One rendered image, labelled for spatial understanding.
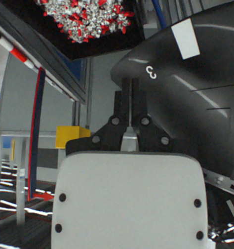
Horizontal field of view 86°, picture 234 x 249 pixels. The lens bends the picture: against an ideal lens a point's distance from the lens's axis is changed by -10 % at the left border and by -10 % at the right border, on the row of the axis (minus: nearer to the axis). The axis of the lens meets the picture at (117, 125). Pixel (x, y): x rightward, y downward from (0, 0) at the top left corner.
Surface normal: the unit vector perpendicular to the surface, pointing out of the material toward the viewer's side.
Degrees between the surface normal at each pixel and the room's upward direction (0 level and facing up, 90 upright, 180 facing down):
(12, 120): 90
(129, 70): 37
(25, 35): 90
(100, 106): 90
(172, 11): 90
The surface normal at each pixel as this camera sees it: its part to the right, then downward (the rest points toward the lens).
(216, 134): -0.61, 0.65
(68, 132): -0.08, -0.15
